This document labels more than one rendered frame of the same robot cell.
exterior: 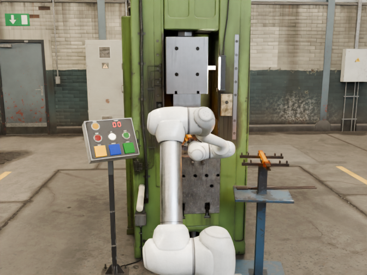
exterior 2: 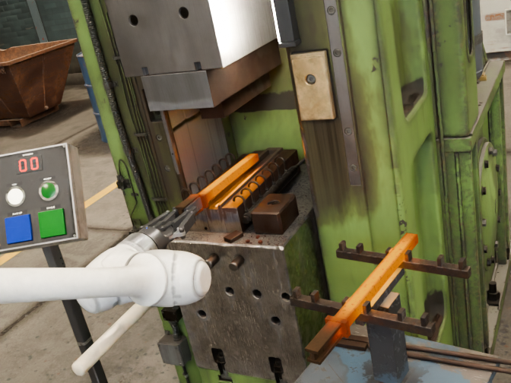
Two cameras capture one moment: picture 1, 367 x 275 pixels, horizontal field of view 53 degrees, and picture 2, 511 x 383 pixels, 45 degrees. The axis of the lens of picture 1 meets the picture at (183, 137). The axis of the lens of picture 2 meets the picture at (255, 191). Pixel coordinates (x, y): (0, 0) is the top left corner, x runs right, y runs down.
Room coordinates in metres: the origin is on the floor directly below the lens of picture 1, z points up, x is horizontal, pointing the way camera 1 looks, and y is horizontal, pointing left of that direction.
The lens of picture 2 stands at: (1.45, -1.04, 1.65)
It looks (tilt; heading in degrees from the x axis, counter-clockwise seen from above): 22 degrees down; 35
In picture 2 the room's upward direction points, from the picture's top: 12 degrees counter-clockwise
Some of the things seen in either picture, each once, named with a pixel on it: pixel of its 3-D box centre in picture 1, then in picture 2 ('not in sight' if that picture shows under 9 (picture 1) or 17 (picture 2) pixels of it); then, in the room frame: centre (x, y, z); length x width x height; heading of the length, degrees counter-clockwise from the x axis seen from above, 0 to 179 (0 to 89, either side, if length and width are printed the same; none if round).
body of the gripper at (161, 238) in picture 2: not in sight; (155, 238); (2.40, -0.07, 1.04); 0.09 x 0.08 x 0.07; 4
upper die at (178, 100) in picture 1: (184, 97); (216, 69); (2.86, -0.01, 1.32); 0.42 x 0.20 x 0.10; 4
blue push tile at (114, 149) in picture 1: (114, 149); (19, 229); (2.41, 0.47, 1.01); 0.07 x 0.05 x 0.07; 119
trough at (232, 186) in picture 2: not in sight; (246, 175); (2.86, -0.03, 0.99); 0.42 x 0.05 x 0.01; 4
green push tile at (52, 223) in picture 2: (128, 148); (52, 223); (2.46, 0.38, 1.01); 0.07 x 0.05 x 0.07; 119
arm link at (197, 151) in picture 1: (198, 151); (112, 280); (2.22, -0.10, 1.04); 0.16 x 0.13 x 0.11; 4
